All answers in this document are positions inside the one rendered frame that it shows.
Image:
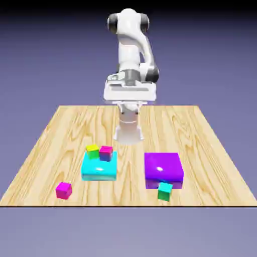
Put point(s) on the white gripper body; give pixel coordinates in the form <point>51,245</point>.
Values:
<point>130,94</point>

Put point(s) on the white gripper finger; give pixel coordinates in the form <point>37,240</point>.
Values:
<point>121,109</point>
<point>137,109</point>

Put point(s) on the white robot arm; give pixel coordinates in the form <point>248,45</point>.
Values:
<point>128,52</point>

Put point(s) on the small magenta cube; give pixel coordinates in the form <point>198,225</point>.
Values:
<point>63,190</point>
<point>106,153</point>

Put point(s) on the small yellow cube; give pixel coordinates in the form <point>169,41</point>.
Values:
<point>92,151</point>

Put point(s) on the small teal cube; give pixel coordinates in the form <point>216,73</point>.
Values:
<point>165,191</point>

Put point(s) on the large purple box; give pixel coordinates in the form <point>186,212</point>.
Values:
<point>162,166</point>

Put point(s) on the large cyan box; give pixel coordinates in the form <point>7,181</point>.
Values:
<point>98,169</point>

